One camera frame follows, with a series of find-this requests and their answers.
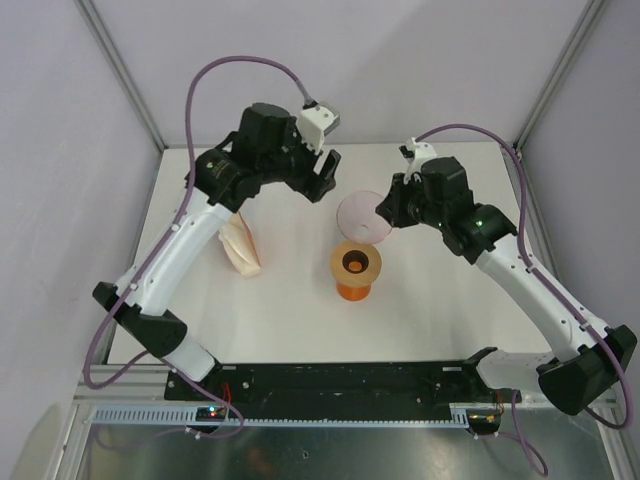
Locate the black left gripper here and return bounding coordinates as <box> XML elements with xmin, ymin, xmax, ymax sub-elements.
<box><xmin>259</xmin><ymin>118</ymin><xmax>341</xmax><ymax>203</ymax></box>

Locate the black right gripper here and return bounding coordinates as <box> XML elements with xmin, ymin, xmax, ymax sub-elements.
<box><xmin>377</xmin><ymin>172</ymin><xmax>447</xmax><ymax>230</ymax></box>

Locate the clear pink glass dripper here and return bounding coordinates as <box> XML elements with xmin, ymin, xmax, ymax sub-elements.
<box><xmin>336</xmin><ymin>191</ymin><xmax>391</xmax><ymax>245</ymax></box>

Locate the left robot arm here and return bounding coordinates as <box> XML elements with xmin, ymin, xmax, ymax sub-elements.
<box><xmin>93</xmin><ymin>103</ymin><xmax>341</xmax><ymax>400</ymax></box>

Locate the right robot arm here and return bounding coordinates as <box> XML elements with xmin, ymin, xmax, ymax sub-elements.
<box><xmin>376</xmin><ymin>157</ymin><xmax>638</xmax><ymax>415</ymax></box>

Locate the orange glass coffee carafe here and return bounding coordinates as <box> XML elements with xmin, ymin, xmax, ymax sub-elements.
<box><xmin>335</xmin><ymin>260</ymin><xmax>375</xmax><ymax>302</ymax></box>

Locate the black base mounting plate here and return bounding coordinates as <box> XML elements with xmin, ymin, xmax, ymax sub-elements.
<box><xmin>164</xmin><ymin>358</ymin><xmax>510</xmax><ymax>418</ymax></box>

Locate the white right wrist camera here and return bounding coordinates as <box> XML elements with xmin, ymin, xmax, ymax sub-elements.
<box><xmin>399</xmin><ymin>137</ymin><xmax>437</xmax><ymax>184</ymax></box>

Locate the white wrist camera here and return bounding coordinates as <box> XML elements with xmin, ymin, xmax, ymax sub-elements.
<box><xmin>296</xmin><ymin>102</ymin><xmax>340</xmax><ymax>154</ymax></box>
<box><xmin>399</xmin><ymin>137</ymin><xmax>437</xmax><ymax>184</ymax></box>

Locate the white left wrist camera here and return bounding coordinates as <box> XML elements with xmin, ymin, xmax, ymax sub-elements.
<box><xmin>296</xmin><ymin>102</ymin><xmax>340</xmax><ymax>154</ymax></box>

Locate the aluminium side rail right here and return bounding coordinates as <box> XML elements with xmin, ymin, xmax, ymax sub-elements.
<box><xmin>499</xmin><ymin>146</ymin><xmax>561</xmax><ymax>280</ymax></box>

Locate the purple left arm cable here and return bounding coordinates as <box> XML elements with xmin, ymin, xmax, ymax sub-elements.
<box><xmin>82</xmin><ymin>56</ymin><xmax>316</xmax><ymax>390</ymax></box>

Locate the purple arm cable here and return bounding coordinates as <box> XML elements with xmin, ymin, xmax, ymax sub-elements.
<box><xmin>412</xmin><ymin>123</ymin><xmax>634</xmax><ymax>431</ymax></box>
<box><xmin>82</xmin><ymin>56</ymin><xmax>316</xmax><ymax>390</ymax></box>

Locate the aluminium front frame rail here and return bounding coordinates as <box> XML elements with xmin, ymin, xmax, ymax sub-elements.
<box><xmin>74</xmin><ymin>364</ymin><xmax>169</xmax><ymax>403</ymax></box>

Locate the aluminium frame post right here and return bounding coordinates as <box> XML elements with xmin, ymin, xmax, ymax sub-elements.
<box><xmin>513</xmin><ymin>0</ymin><xmax>610</xmax><ymax>151</ymax></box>

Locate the aluminium frame post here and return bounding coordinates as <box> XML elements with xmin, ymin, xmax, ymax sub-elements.
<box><xmin>73</xmin><ymin>0</ymin><xmax>167</xmax><ymax>153</ymax></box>
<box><xmin>513</xmin><ymin>0</ymin><xmax>610</xmax><ymax>151</ymax></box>

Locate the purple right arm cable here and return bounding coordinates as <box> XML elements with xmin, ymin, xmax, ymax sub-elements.
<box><xmin>412</xmin><ymin>123</ymin><xmax>634</xmax><ymax>431</ymax></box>

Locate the aluminium frame post left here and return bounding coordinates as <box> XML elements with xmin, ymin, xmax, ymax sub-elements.
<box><xmin>73</xmin><ymin>0</ymin><xmax>167</xmax><ymax>153</ymax></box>

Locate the grey slotted cable duct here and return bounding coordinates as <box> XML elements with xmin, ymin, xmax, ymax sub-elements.
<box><xmin>92</xmin><ymin>405</ymin><xmax>469</xmax><ymax>428</ymax></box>

